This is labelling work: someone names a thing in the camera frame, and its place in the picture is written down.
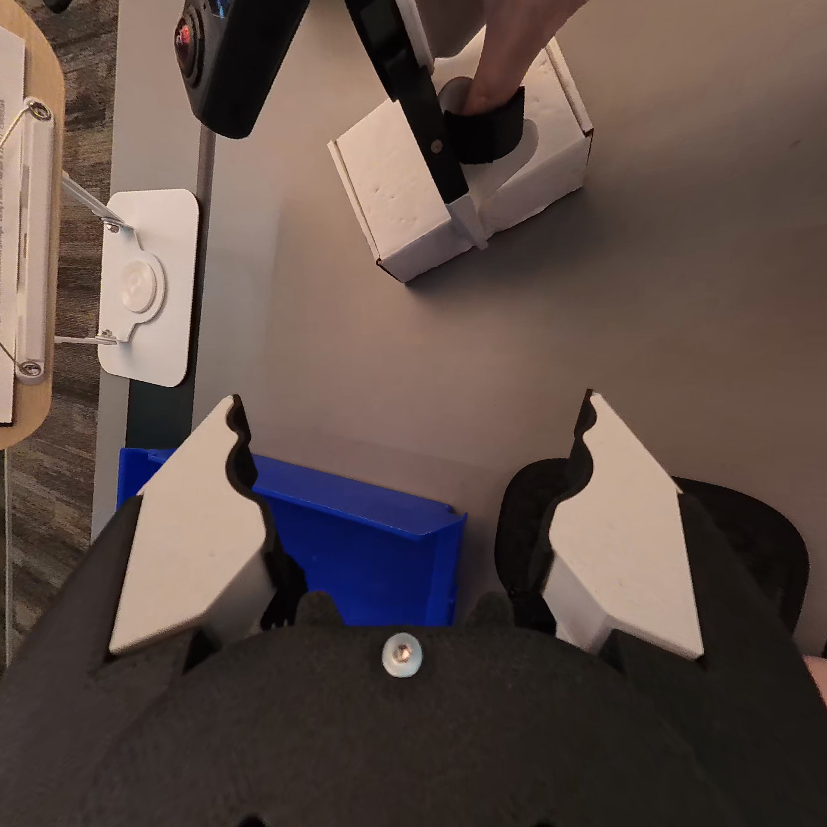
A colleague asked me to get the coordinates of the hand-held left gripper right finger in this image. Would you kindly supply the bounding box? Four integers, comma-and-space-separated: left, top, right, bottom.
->
509, 388, 705, 661

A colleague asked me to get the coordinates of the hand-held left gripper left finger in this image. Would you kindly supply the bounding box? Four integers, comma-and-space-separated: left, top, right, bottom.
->
109, 393, 310, 656

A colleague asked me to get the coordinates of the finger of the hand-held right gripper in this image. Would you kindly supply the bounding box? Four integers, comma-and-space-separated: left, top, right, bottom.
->
445, 195, 491, 252

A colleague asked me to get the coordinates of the white cardboard box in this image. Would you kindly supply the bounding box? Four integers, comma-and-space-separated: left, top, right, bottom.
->
328, 35, 594, 284

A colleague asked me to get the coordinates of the blue plastic bin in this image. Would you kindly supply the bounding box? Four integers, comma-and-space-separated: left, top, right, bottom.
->
118, 447, 468, 628

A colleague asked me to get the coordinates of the person's right hand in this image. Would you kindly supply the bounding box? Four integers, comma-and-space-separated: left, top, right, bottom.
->
463, 0, 586, 117

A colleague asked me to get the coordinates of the black mesh chair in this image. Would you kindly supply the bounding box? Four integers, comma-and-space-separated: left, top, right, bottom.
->
494, 457, 810, 653

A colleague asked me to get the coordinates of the white stand base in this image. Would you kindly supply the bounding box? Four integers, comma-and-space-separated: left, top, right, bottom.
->
97, 189, 200, 389

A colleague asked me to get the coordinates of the wooden clipboard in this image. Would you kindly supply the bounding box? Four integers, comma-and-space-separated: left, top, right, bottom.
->
0, 0, 65, 451

